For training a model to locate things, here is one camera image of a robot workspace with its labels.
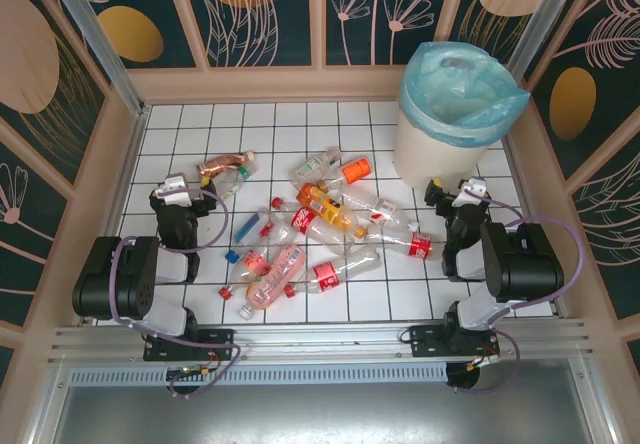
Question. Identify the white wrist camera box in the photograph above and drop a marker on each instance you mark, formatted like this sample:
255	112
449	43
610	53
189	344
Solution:
474	185
172	188

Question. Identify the orange yellow juice bottle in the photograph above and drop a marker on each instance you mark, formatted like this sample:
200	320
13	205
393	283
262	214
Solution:
322	206

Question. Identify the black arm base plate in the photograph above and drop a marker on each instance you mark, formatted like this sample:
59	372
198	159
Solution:
425	341
222	339

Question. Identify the clear bottle pink red label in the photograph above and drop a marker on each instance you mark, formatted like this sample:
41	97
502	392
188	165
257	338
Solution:
250	262

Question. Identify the pink drink bottle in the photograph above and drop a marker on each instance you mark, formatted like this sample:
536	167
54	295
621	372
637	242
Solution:
277	271

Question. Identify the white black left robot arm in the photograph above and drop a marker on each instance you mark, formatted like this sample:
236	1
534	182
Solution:
100	279

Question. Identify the white plastic bin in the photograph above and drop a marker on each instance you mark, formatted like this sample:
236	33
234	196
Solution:
435	159

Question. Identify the crushed clear bottle blue cap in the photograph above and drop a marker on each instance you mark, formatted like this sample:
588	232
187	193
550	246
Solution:
280	234

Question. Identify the red label cola bottle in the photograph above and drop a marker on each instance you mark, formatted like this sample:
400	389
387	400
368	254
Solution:
419	246
327	275
302	220

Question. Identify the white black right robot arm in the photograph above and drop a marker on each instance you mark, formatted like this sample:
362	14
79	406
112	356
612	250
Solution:
530	264

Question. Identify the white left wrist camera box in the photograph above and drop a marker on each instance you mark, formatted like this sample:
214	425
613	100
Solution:
172	188

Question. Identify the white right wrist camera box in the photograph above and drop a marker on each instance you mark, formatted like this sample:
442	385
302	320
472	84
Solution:
474	185

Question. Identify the clear bottle green white label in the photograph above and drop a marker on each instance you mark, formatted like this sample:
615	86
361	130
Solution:
310	168

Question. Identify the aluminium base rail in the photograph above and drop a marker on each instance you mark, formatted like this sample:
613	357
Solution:
325	336

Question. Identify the copper brown label bottle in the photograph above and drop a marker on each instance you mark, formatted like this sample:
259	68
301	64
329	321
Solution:
222	164

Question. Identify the clear bottle orange label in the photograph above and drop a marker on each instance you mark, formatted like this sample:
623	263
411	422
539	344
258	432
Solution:
356	171

